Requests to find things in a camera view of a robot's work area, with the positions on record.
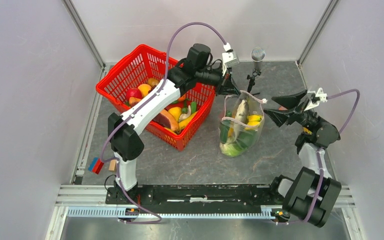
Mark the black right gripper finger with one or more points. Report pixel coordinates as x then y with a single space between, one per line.
279 117
290 101

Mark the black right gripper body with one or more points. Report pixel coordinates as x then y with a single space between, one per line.
308 118

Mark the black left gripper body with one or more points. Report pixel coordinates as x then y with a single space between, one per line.
214 77

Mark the yellow toy banana bunch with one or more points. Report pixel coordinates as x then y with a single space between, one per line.
254 121

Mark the clear zip top bag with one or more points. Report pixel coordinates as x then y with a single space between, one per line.
256 106

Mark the dark green toy cucumber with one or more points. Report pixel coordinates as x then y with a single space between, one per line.
224 128

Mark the green toy avocado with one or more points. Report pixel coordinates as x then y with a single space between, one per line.
245 139

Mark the green toy cabbage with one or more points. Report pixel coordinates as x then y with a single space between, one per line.
231 149

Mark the red plastic shopping basket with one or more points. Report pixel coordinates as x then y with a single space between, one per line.
136 68

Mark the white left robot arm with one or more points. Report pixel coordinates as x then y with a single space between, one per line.
125 128

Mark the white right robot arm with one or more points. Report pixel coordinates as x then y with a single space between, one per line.
312 194

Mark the yellow toy crate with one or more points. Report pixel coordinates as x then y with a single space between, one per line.
307 131

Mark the black mini tripod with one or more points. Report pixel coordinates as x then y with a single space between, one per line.
252 78

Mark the grey microphone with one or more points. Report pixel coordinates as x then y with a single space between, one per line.
257 56

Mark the yellow toy bell pepper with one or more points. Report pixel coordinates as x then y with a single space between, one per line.
176 112

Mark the brown toy potato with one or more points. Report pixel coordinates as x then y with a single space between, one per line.
153 82

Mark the brown toy meat slice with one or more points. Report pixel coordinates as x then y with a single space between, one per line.
166 120

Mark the peach toy fruit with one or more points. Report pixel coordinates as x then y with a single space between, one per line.
144 89

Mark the red toy apple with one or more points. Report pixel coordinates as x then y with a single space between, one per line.
134 95

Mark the wooden toy block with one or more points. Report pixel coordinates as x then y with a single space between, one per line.
112 165

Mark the red toy block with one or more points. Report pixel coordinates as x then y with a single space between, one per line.
97 167

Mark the blue toy block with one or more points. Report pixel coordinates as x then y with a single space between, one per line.
93 164

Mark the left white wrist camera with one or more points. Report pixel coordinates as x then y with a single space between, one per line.
229 58

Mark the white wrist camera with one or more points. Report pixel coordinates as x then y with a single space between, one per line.
229 58
315 98

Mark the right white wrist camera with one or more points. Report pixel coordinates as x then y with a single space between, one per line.
315 98

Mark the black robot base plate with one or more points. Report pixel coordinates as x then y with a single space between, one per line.
205 198

